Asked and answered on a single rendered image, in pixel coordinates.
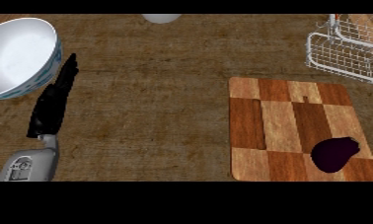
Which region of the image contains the checkered wooden cutting board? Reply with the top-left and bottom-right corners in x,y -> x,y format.
227,76 -> 373,183

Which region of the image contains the white round object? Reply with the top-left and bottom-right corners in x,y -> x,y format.
140,13 -> 184,25

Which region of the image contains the dark purple eggplant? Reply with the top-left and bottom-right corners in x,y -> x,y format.
310,136 -> 363,174

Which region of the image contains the white bowl with blue pattern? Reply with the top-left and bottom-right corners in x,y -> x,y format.
0,17 -> 63,101

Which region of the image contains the white wire tiered basket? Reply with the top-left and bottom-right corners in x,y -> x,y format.
305,13 -> 373,84

